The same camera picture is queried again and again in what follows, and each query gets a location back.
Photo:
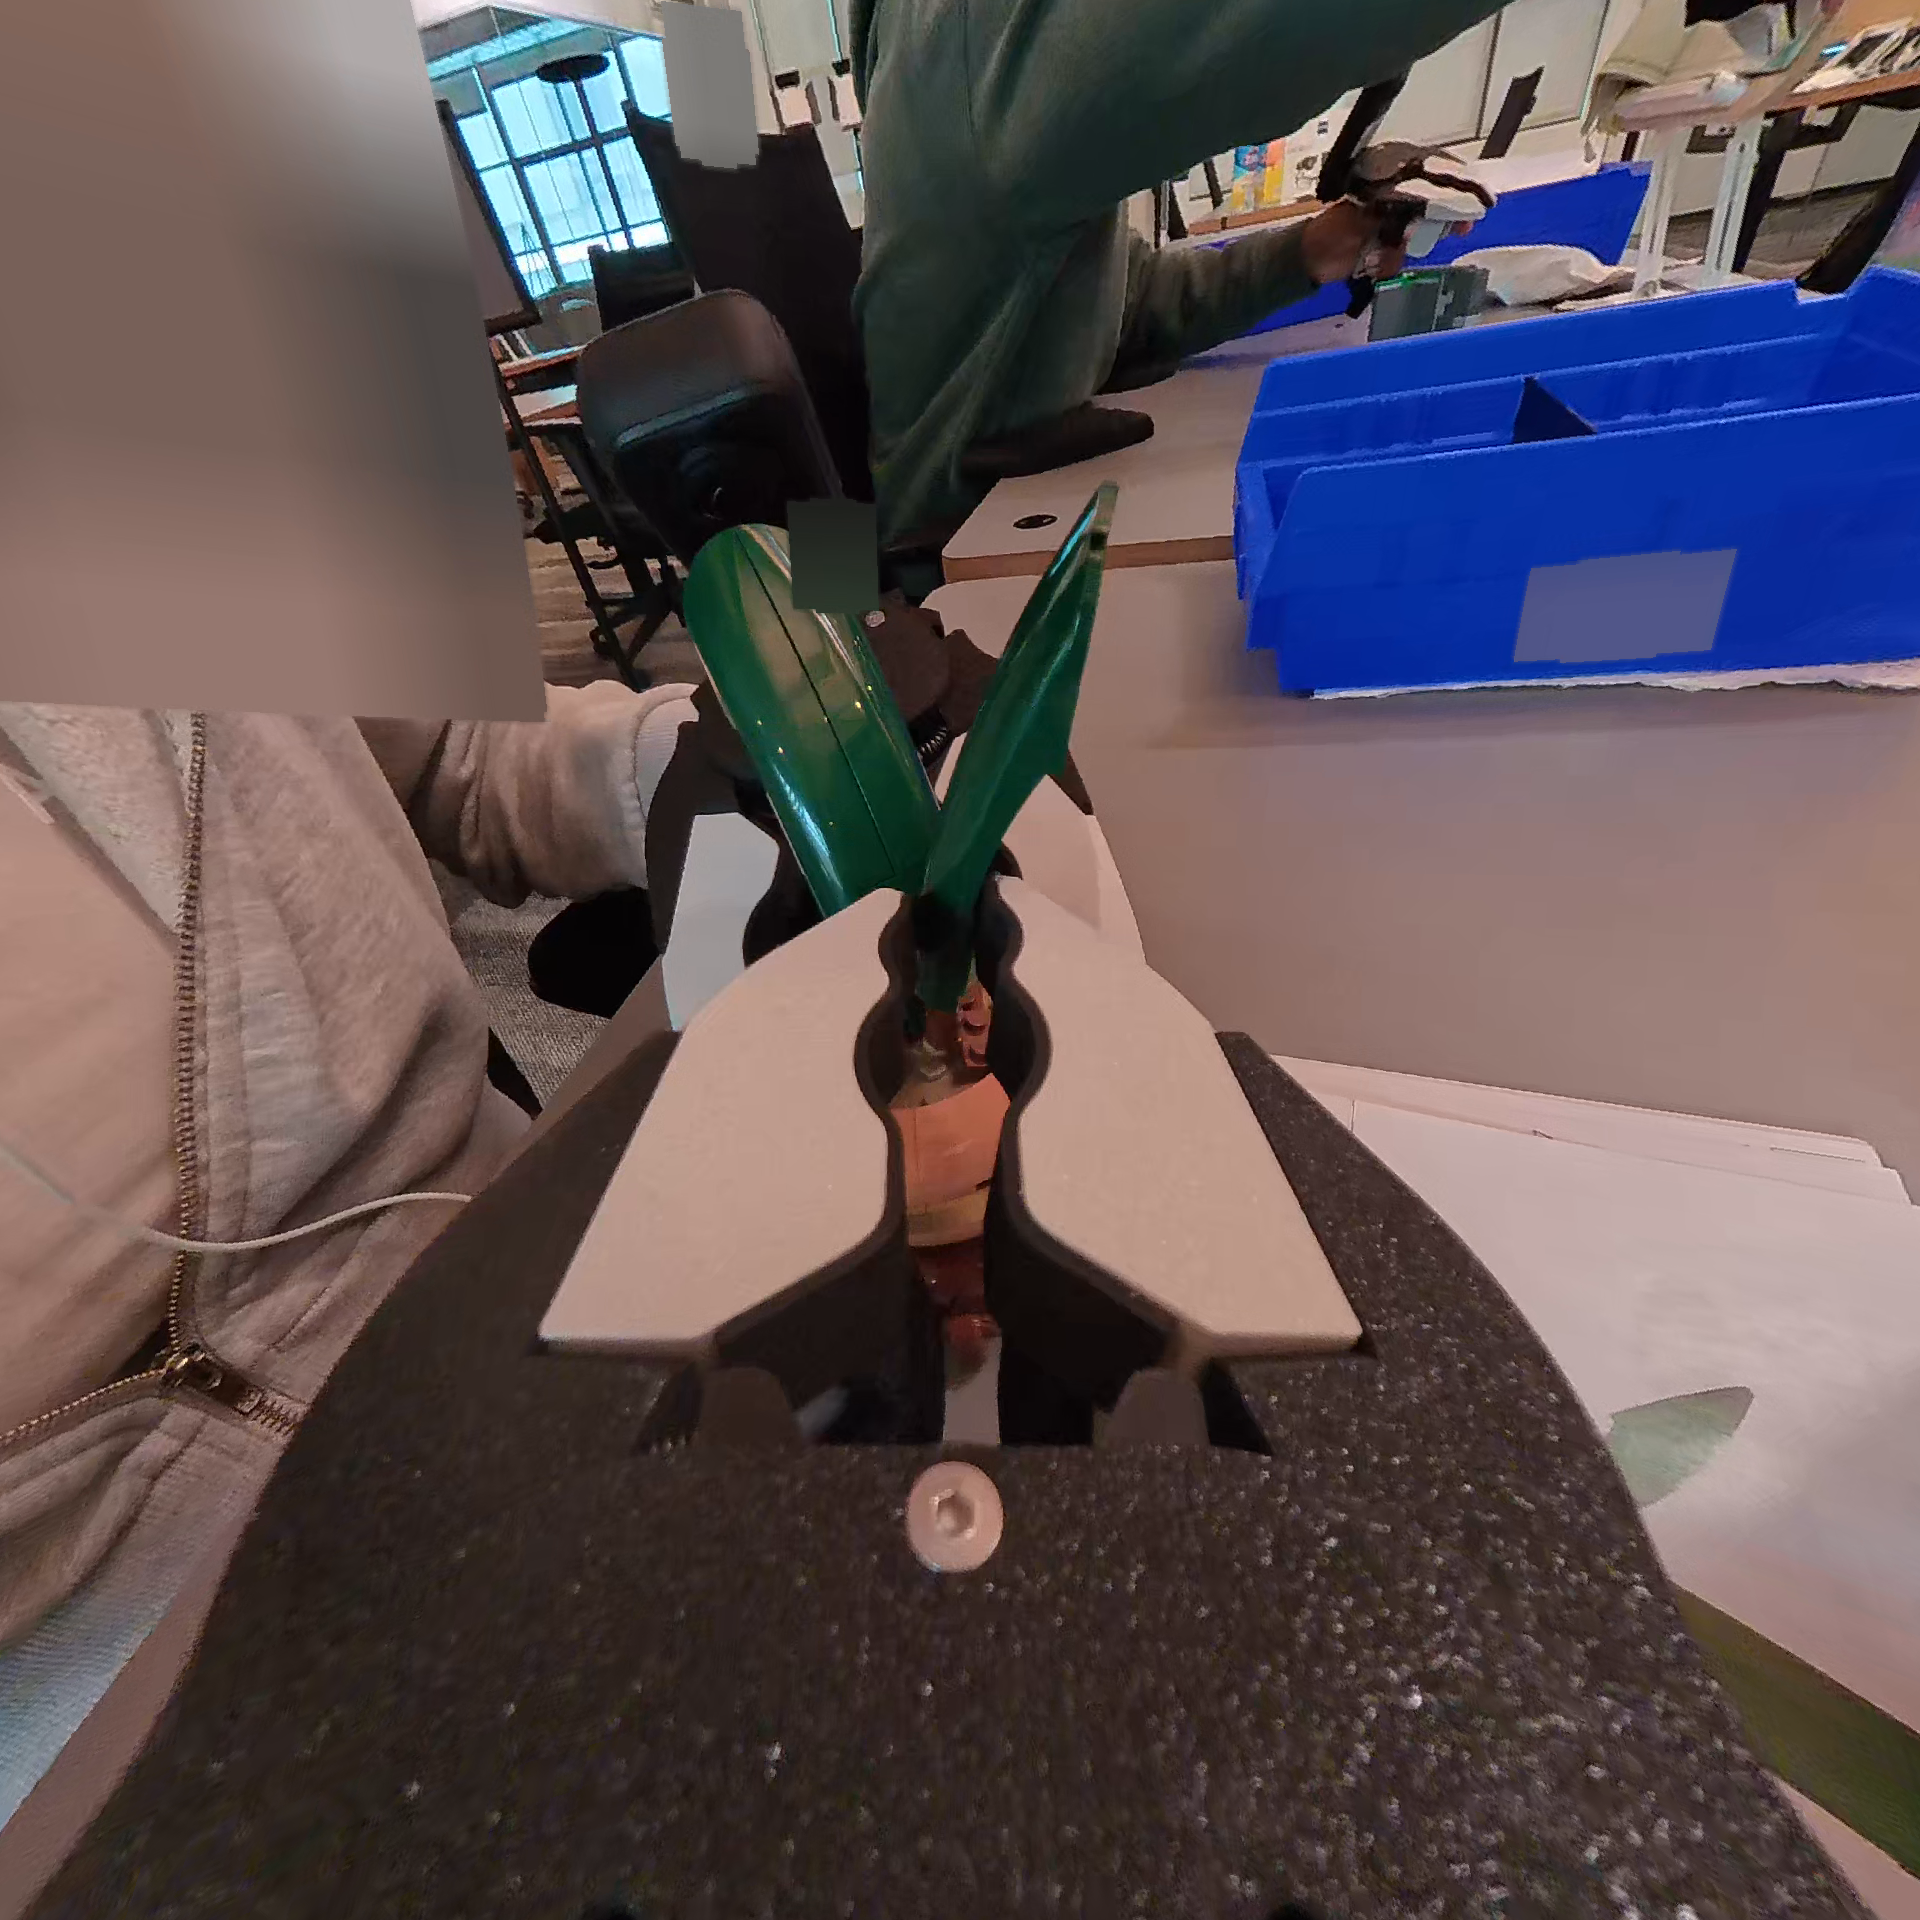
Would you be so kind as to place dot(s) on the blue plastic bin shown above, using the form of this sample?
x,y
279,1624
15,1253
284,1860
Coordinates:
x,y
1560,211
1425,523

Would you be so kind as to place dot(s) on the building instruction booklet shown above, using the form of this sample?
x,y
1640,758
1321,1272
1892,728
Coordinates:
x,y
1723,1319

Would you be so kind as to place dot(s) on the white bag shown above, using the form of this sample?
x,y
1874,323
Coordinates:
x,y
1543,270

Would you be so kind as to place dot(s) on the white paper sheet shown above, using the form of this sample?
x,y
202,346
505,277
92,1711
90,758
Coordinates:
x,y
1574,684

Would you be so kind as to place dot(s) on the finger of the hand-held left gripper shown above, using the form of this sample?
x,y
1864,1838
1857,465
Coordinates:
x,y
720,901
1071,871

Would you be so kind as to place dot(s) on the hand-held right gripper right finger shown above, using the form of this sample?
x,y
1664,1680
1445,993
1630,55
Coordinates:
x,y
1170,1169

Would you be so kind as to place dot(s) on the black floor lamp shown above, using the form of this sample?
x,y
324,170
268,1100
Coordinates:
x,y
574,67

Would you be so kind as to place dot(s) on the brown-edged grey desk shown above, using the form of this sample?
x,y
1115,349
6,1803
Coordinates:
x,y
1156,449

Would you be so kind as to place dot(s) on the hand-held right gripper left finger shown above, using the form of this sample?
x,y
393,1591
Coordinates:
x,y
735,1169

